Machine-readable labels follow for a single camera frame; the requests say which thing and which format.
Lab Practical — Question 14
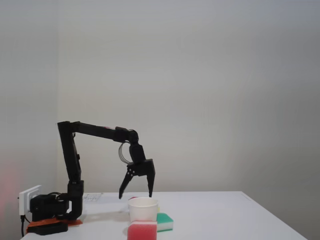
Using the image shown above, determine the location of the white paper cup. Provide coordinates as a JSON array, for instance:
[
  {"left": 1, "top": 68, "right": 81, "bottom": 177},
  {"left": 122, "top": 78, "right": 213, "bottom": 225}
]
[{"left": 127, "top": 196, "right": 160, "bottom": 223}]

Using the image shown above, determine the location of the printed label sheet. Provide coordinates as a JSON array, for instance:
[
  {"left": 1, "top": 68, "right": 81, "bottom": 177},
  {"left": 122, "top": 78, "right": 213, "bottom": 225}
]
[{"left": 83, "top": 192, "right": 104, "bottom": 204}]

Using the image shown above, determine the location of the green sponge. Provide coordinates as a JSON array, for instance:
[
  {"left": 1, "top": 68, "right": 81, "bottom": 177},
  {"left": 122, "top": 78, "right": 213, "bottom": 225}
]
[{"left": 156, "top": 212, "right": 175, "bottom": 233}]

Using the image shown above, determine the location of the pink sponge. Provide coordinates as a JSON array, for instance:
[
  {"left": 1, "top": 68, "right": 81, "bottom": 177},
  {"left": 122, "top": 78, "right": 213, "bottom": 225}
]
[{"left": 127, "top": 220, "right": 158, "bottom": 240}]

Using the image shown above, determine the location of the black table clamp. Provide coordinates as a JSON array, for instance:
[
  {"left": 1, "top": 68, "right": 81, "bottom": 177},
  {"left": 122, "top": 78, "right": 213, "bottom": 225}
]
[{"left": 26, "top": 221, "right": 69, "bottom": 236}]

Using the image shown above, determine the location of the white power outlet block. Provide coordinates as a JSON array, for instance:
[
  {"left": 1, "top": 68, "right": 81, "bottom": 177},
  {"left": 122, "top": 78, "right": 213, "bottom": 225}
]
[{"left": 18, "top": 184, "right": 43, "bottom": 217}]

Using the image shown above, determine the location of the looped arm cable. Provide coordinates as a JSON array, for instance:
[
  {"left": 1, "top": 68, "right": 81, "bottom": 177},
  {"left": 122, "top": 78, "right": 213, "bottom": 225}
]
[{"left": 118, "top": 141, "right": 133, "bottom": 164}]

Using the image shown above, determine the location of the orange base plate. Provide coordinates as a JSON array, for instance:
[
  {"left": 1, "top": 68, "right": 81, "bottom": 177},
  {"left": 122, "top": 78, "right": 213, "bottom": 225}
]
[{"left": 27, "top": 218, "right": 84, "bottom": 228}]

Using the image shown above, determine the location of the black power cable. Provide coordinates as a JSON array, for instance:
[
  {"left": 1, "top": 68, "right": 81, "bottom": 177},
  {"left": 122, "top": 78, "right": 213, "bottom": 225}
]
[{"left": 20, "top": 214, "right": 33, "bottom": 238}]

